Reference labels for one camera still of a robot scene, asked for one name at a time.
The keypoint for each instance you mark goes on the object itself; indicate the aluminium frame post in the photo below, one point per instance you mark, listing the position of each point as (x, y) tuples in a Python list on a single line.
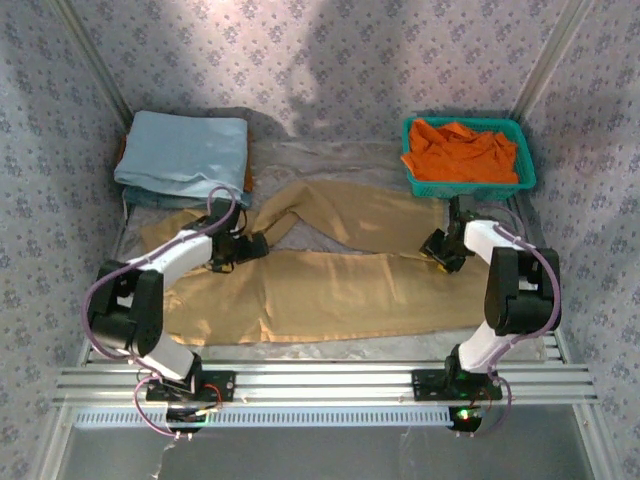
[(552, 60), (95, 65)]

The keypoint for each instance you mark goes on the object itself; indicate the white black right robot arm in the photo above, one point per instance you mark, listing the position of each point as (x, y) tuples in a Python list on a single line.
[(480, 235)]

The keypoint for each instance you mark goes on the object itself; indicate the left controller board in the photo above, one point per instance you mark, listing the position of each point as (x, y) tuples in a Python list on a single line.
[(192, 417)]

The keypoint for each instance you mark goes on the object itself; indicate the folded light blue trousers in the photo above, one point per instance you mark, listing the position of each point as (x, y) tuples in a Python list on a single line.
[(185, 150)]

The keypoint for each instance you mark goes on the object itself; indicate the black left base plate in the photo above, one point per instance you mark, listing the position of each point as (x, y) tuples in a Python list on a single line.
[(220, 385)]

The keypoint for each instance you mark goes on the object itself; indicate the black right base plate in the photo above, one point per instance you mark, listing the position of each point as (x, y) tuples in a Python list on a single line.
[(430, 385)]

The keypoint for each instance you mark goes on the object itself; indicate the tan trousers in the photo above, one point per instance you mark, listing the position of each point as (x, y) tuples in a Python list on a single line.
[(325, 295)]

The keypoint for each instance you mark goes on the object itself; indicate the aluminium rail beam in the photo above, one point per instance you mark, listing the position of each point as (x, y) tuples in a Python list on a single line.
[(325, 382)]

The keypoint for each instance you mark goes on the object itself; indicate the aluminium side rail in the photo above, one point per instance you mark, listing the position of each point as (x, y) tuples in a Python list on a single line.
[(125, 215), (530, 225)]

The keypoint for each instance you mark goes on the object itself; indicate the right controller board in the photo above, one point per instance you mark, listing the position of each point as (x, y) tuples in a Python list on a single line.
[(467, 419)]

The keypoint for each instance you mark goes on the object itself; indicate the floral backdrop cloth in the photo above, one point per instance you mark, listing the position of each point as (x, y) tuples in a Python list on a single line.
[(320, 65)]

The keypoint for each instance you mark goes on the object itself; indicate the controller board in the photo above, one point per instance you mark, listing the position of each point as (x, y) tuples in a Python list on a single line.
[(467, 419), (192, 417)]

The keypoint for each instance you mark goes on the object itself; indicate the teal plastic basket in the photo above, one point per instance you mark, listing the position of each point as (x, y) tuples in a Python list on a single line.
[(525, 165)]

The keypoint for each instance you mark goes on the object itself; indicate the folded blue-grey trousers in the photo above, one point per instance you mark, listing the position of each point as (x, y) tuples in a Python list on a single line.
[(150, 198)]

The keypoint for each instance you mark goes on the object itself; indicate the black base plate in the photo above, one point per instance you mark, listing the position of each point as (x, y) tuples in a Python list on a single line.
[(220, 385), (430, 385)]

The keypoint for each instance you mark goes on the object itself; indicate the crumpled orange trousers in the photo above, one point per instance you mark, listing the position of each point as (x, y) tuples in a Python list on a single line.
[(460, 150)]

